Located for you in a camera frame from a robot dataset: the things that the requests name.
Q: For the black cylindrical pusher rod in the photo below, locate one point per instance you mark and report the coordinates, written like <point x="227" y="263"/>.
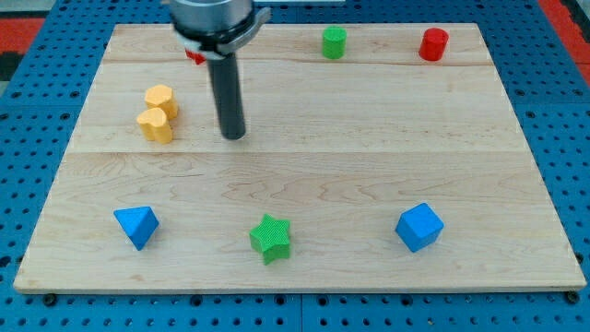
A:
<point x="226" y="86"/>

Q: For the red block behind arm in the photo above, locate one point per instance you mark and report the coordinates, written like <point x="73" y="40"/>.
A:
<point x="197" y="58"/>

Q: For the yellow heart block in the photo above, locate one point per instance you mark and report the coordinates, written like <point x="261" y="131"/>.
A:
<point x="154" y="125"/>

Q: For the blue triangle block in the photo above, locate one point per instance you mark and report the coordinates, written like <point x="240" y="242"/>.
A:
<point x="138" y="223"/>

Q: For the yellow hexagon block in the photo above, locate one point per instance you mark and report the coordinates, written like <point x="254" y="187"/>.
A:
<point x="162" y="96"/>

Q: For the green cylinder block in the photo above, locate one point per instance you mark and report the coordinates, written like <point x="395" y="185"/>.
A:
<point x="334" y="42"/>

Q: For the green star block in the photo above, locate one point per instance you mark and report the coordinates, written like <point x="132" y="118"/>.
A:
<point x="271" y="239"/>

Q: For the wooden board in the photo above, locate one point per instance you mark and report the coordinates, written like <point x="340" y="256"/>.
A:
<point x="340" y="148"/>

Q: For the red cylinder block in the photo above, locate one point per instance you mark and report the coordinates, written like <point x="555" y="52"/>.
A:
<point x="433" y="44"/>

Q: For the blue cube block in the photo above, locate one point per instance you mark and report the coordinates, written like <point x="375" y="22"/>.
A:
<point x="419" y="227"/>

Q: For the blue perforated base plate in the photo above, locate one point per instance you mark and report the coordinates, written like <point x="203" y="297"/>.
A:
<point x="545" y="83"/>

